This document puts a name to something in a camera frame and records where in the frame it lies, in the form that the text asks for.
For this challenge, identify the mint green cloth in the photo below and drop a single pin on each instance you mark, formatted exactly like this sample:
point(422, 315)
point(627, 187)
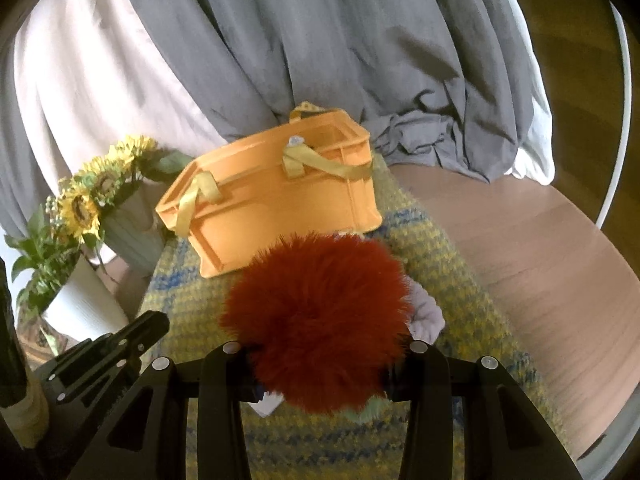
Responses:
point(367, 410)

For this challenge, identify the orange plastic crate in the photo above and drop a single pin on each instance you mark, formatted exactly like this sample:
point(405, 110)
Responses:
point(280, 210)

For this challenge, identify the light blue tissue packet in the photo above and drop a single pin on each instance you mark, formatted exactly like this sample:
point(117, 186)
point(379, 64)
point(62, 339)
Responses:
point(270, 402)

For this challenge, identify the green ribbed vase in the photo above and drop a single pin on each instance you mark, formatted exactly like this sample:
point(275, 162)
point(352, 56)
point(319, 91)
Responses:
point(132, 240)

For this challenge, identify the white hoop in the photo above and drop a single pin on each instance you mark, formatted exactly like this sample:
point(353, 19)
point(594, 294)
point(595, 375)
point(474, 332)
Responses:
point(620, 110)

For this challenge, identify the pale pink curtain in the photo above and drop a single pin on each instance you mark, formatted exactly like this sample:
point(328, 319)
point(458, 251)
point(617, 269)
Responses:
point(90, 85)

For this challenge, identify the white curtain lining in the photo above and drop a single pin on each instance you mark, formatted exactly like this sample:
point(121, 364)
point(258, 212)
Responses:
point(537, 150)

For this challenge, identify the green leafy plant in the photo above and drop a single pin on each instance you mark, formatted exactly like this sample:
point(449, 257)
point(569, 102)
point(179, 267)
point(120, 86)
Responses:
point(42, 255)

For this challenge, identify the sunflower bouquet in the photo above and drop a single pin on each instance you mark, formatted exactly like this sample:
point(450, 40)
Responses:
point(82, 205)

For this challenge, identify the white plant pot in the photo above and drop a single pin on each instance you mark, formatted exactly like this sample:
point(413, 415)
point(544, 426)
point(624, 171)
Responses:
point(85, 305)

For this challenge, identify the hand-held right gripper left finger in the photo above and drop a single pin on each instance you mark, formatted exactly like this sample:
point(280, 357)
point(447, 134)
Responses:
point(222, 375)

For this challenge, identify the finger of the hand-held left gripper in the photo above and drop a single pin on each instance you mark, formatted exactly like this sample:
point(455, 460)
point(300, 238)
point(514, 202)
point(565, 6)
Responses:
point(135, 332)
point(10, 340)

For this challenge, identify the lavender knitted cloth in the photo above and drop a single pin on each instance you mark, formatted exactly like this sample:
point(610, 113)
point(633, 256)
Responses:
point(427, 312)

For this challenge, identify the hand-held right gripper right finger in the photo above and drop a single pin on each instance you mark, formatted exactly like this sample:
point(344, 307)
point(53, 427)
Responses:
point(425, 375)

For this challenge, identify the grey curtain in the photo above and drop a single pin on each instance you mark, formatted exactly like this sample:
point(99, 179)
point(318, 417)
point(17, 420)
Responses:
point(325, 35)

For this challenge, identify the yellow blue plaid mat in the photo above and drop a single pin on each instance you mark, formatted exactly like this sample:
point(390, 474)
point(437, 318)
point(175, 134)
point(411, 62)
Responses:
point(460, 300)

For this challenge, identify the red fluffy pompom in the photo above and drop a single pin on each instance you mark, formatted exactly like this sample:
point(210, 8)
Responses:
point(320, 320)

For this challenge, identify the patterned brown rug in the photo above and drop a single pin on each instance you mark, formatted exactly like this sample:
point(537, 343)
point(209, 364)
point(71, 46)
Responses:
point(37, 345)

